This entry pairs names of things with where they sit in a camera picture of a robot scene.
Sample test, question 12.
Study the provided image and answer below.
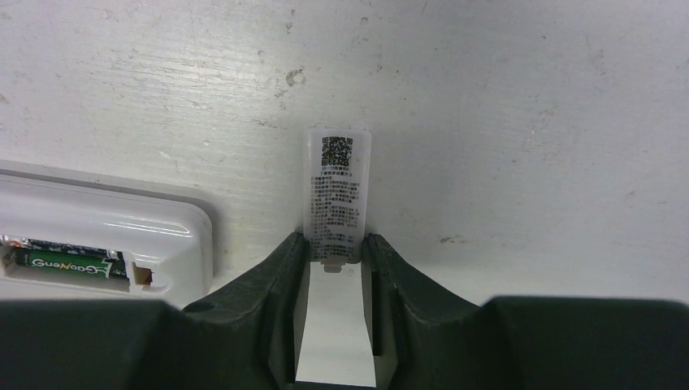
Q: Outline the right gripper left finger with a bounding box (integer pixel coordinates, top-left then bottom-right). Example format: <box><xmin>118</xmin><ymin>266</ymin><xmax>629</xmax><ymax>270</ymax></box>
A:
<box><xmin>1</xmin><ymin>232</ymin><xmax>308</xmax><ymax>389</ymax></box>

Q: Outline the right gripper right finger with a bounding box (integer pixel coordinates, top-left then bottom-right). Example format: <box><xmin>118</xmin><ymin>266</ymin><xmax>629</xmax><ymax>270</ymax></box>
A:
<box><xmin>362</xmin><ymin>234</ymin><xmax>688</xmax><ymax>389</ymax></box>

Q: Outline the white battery cover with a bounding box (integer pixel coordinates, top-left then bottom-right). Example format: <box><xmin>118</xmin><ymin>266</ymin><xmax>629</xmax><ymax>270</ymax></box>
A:
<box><xmin>303</xmin><ymin>125</ymin><xmax>372</xmax><ymax>273</ymax></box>

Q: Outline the white remote control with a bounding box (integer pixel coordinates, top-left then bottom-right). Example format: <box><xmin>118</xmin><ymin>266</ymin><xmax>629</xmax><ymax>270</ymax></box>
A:
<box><xmin>1</xmin><ymin>160</ymin><xmax>215</xmax><ymax>307</ymax></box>

